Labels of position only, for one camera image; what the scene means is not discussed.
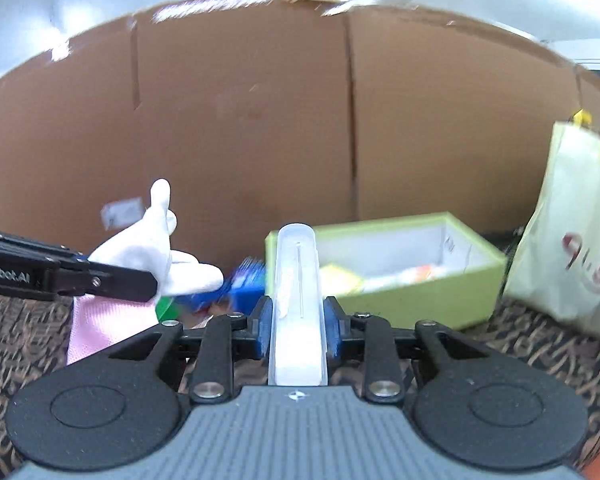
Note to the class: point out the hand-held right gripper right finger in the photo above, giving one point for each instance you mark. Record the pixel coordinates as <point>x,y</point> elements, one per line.
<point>333,332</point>

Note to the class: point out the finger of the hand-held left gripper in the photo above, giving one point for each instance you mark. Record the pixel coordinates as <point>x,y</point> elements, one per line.
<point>115,280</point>

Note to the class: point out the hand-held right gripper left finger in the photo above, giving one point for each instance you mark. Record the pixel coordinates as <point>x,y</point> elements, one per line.
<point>261,331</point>

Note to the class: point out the translucent white plastic case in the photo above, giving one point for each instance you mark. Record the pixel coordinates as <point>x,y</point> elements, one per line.
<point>295,300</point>

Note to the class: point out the white and pink plush toy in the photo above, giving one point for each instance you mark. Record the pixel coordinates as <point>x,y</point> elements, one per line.
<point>150,250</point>

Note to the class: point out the lime green cardboard box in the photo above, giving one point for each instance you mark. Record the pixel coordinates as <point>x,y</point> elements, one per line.
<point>430,290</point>

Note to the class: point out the blue printed packet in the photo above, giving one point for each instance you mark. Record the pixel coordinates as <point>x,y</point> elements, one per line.
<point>245,282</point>

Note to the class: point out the pink cloth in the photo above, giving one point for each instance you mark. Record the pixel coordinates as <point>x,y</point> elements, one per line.
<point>92,327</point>

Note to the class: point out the green plastic item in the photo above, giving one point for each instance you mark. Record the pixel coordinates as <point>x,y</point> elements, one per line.
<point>167,307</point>

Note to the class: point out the orange white packet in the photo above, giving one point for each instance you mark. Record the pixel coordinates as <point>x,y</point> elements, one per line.
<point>405,276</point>

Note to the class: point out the large brown cardboard box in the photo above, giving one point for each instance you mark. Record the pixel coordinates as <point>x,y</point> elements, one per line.
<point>280,125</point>

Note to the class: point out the brown patterned blanket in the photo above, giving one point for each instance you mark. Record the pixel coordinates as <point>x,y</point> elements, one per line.
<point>540,340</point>

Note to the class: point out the white shopping bag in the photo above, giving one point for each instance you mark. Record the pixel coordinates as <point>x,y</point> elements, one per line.
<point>570,240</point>

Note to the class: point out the small yellow item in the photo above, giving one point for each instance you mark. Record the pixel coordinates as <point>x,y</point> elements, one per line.
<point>583,117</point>

